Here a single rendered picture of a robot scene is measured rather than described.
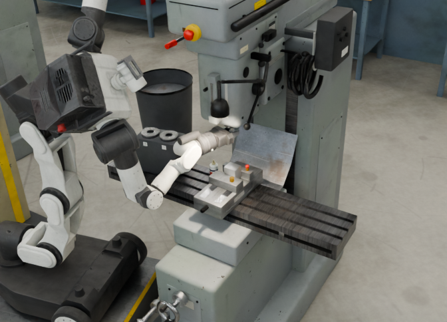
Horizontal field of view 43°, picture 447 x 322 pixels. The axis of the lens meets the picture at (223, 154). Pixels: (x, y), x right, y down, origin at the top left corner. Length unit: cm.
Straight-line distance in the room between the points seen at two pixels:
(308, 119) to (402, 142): 234
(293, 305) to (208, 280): 74
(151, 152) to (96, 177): 184
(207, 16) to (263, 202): 95
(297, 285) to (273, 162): 76
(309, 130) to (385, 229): 142
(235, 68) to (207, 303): 101
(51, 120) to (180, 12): 60
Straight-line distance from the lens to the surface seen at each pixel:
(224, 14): 199
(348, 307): 340
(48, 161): 240
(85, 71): 207
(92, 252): 293
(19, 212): 410
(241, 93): 226
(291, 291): 316
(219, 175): 254
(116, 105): 210
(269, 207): 253
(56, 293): 277
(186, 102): 440
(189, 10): 206
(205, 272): 251
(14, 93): 234
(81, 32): 215
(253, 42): 222
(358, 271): 362
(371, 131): 506
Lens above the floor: 245
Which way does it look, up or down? 32 degrees down
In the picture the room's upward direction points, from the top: 2 degrees counter-clockwise
